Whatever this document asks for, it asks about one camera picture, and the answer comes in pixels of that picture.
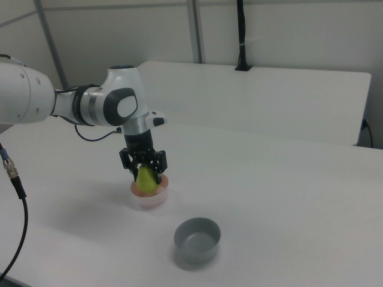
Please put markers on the grey metal frame post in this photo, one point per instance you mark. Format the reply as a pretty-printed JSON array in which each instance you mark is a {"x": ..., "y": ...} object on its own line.
[
  {"x": 51, "y": 45},
  {"x": 196, "y": 33}
]

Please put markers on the green pear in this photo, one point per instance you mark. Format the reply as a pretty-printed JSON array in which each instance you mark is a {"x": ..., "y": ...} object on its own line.
[{"x": 146, "y": 180}]

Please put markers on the white side table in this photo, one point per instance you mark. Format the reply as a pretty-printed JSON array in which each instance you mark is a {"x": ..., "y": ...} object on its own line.
[{"x": 254, "y": 101}]

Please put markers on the grey plastic bowl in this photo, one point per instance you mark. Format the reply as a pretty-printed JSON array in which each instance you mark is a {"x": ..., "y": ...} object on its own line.
[{"x": 197, "y": 245}]

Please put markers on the pink plastic bowl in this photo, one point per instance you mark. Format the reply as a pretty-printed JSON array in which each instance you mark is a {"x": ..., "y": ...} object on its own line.
[{"x": 154, "y": 200}]

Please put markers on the black pole with clamp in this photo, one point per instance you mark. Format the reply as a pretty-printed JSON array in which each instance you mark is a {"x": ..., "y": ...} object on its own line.
[{"x": 241, "y": 33}]

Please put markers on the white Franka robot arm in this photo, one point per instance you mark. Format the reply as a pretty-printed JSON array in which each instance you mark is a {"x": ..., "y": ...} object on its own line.
[{"x": 30, "y": 98}]

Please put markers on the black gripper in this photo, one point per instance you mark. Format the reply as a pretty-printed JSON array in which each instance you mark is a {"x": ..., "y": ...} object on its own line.
[{"x": 139, "y": 146}]

